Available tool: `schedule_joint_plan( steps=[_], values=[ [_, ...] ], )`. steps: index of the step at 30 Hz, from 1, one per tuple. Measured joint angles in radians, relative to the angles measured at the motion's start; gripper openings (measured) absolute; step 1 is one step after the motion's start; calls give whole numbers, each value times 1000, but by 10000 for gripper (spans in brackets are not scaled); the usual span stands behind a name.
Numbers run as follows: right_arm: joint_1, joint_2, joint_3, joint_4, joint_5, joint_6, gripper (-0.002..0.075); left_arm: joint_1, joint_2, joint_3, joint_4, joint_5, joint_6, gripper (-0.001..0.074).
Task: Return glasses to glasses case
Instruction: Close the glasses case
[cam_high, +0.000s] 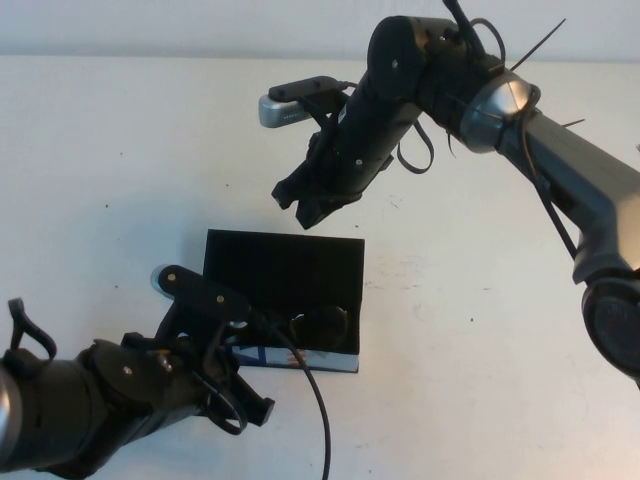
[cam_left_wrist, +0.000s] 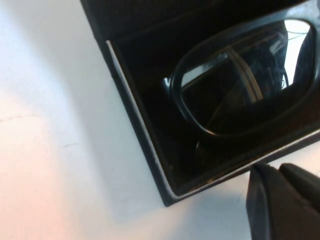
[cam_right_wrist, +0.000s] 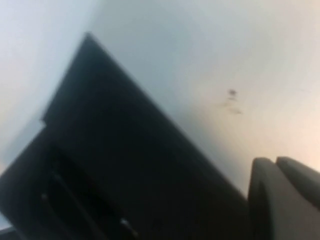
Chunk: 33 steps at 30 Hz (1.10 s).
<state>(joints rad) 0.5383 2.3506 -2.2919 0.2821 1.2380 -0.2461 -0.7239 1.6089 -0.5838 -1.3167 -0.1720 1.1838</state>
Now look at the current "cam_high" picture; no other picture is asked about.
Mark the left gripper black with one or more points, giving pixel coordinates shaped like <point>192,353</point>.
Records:
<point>185,390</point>

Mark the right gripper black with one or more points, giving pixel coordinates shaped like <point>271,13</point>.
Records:
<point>365,150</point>

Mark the black glasses case printed side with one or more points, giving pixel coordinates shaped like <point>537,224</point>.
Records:
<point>280,270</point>

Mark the black frame sunglasses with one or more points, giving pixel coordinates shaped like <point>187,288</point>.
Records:
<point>325,325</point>

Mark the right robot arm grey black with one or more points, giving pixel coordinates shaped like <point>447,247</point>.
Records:
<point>575,165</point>

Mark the black zip tie loop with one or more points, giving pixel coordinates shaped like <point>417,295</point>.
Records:
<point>227,429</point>
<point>429,150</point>

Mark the hanging black zip tie tail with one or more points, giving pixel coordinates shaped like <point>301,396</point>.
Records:
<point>451,147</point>

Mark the short black zip tie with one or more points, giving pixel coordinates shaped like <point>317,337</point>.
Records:
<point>574,123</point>

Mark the long black zip tie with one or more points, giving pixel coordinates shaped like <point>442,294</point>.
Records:
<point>540,44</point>

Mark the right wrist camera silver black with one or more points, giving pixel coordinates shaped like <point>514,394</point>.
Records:
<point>280,114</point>

